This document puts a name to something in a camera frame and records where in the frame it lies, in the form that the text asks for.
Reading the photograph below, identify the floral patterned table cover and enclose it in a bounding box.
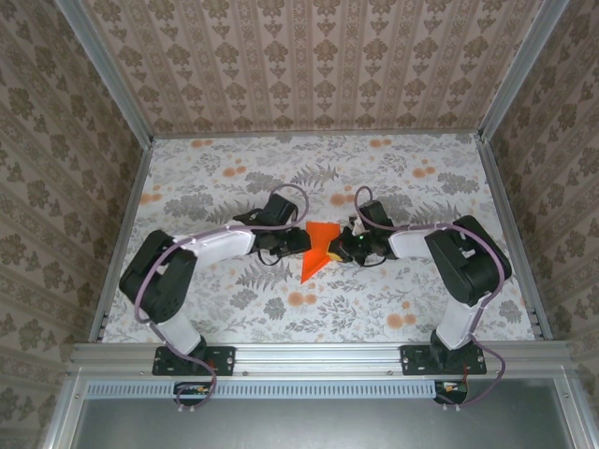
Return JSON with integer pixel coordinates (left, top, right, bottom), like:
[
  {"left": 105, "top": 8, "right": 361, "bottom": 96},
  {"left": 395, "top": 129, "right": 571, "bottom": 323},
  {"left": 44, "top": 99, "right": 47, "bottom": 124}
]
[{"left": 100, "top": 133, "right": 537, "bottom": 345}]

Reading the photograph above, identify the black controller board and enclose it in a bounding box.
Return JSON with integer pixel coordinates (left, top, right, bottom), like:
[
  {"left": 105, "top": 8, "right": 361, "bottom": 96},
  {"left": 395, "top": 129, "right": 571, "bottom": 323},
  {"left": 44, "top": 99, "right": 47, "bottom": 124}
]
[
  {"left": 433, "top": 380, "right": 470, "bottom": 405},
  {"left": 173, "top": 381, "right": 217, "bottom": 407}
]

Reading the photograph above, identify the grey metal panel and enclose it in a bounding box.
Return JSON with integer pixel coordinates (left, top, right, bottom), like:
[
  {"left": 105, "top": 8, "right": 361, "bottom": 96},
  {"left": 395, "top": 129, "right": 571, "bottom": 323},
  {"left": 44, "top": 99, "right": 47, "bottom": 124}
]
[{"left": 44, "top": 376, "right": 599, "bottom": 449}]

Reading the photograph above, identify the long aluminium frame rail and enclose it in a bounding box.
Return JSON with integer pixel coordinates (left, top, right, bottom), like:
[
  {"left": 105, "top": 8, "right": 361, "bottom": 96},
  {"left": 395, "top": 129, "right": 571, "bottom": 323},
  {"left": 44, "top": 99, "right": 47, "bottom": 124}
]
[{"left": 69, "top": 340, "right": 572, "bottom": 375}]

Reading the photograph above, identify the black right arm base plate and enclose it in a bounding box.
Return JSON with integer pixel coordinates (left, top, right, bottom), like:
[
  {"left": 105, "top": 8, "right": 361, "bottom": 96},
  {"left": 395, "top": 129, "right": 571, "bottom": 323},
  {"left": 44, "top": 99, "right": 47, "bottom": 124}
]
[{"left": 401, "top": 344, "right": 488, "bottom": 377}]

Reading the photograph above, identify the grey slotted cable duct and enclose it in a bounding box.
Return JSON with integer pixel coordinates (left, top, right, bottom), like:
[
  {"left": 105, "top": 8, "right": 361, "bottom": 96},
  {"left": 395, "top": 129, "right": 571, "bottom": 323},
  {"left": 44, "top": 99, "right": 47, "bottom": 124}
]
[{"left": 86, "top": 379, "right": 439, "bottom": 398}]

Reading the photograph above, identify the aluminium table side rail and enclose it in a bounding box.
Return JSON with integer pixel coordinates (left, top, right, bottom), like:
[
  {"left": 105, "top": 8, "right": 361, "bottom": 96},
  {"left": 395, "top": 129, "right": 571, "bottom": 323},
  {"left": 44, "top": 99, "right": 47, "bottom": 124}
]
[
  {"left": 88, "top": 135, "right": 155, "bottom": 342},
  {"left": 476, "top": 133, "right": 553, "bottom": 340}
]

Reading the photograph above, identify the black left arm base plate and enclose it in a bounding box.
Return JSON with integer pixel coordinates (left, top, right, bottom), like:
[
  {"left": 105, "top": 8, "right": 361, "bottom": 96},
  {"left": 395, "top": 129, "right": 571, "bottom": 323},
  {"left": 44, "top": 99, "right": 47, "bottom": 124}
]
[{"left": 152, "top": 344, "right": 236, "bottom": 377}]

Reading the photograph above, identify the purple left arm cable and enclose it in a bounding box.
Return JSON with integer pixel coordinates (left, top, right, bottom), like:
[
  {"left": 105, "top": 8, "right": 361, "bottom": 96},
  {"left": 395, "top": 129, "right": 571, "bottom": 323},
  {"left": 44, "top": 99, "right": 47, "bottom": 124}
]
[{"left": 133, "top": 183, "right": 310, "bottom": 415}]

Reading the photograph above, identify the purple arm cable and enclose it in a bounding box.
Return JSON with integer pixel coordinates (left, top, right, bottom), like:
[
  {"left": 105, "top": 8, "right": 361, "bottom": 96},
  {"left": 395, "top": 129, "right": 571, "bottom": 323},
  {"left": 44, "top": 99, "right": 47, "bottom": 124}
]
[
  {"left": 133, "top": 183, "right": 310, "bottom": 415},
  {"left": 353, "top": 186, "right": 507, "bottom": 413}
]

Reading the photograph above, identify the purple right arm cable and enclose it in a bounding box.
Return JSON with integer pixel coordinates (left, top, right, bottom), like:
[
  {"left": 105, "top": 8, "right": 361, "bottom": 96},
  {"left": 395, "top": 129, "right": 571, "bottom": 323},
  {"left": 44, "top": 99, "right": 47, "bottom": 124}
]
[{"left": 353, "top": 186, "right": 507, "bottom": 413}]

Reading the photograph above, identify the aluminium frame post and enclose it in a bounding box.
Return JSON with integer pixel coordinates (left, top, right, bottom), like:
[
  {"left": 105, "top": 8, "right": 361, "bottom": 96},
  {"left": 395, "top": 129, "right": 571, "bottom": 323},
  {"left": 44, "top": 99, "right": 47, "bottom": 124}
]
[
  {"left": 479, "top": 0, "right": 572, "bottom": 137},
  {"left": 55, "top": 0, "right": 155, "bottom": 141}
]

